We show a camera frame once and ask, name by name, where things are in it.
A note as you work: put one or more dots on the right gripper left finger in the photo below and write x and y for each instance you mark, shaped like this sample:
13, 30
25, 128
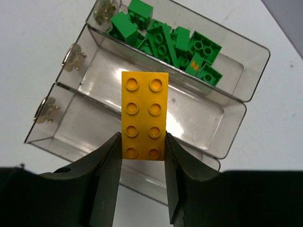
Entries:
81, 194

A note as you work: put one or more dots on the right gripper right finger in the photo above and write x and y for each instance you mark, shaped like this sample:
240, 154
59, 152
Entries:
199, 196

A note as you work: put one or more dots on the yellow green lego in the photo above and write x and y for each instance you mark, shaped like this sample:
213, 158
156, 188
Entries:
144, 101

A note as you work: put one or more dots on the green lego table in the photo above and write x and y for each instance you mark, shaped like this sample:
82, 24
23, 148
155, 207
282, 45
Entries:
182, 40

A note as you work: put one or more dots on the green 2x4 lego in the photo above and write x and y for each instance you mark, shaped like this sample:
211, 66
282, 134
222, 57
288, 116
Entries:
158, 43

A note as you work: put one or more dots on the green lego tall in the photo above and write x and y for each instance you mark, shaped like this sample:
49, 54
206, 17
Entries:
124, 30

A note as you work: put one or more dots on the green lego square upside-down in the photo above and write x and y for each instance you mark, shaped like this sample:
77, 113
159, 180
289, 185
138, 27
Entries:
195, 63

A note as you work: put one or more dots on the green lego upside-down rectangular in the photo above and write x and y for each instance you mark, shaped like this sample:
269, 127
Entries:
204, 47

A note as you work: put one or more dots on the clear three-compartment container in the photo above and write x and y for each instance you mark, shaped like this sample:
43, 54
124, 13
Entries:
144, 69

